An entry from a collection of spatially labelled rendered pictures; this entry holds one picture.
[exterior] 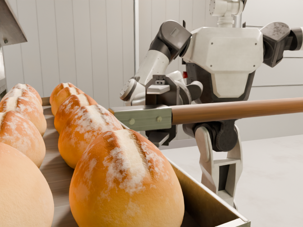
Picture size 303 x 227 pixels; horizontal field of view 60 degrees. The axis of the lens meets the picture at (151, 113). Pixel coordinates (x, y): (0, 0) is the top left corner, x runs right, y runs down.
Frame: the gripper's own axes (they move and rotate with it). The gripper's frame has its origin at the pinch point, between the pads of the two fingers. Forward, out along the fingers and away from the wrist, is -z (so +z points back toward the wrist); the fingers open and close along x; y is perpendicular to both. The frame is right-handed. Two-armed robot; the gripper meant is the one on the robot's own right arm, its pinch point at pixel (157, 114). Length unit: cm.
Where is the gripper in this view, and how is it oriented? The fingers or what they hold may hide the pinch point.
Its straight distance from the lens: 42.8
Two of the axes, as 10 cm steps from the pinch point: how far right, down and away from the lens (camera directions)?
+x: 0.0, 9.8, 2.0
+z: 2.2, -1.9, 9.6
